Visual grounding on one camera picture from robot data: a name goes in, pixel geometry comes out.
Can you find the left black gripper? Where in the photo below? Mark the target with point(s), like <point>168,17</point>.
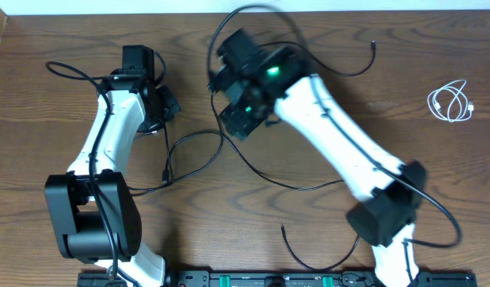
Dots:
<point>174,107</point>

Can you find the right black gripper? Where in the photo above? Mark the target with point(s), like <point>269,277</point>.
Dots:
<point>239,120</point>

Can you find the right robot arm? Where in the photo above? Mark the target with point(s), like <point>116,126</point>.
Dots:
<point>384,186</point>

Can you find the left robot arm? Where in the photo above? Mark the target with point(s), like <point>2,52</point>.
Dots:
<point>94,216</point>

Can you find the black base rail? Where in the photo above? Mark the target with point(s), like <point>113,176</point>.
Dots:
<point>199,278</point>

